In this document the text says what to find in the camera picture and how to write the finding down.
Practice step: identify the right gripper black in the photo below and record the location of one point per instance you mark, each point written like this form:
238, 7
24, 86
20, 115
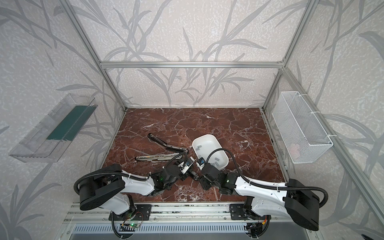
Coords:
207, 172

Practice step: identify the white wire mesh basket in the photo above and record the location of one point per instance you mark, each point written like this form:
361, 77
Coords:
302, 133

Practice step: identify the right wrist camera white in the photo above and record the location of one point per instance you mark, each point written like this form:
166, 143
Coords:
201, 163

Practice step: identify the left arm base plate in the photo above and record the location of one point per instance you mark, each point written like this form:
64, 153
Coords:
135, 211

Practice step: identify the aluminium front rail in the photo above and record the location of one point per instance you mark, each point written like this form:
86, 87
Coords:
165, 212

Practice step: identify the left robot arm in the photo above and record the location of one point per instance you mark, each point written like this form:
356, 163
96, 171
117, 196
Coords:
109, 187

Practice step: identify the clear plastic wall bin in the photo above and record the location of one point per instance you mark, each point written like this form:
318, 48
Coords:
49, 139

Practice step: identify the white plastic tray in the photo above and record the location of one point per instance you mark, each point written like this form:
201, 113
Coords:
210, 143

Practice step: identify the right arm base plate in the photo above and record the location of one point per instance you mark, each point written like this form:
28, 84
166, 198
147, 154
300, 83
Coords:
240, 211

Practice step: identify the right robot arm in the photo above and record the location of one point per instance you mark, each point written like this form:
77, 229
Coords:
292, 199

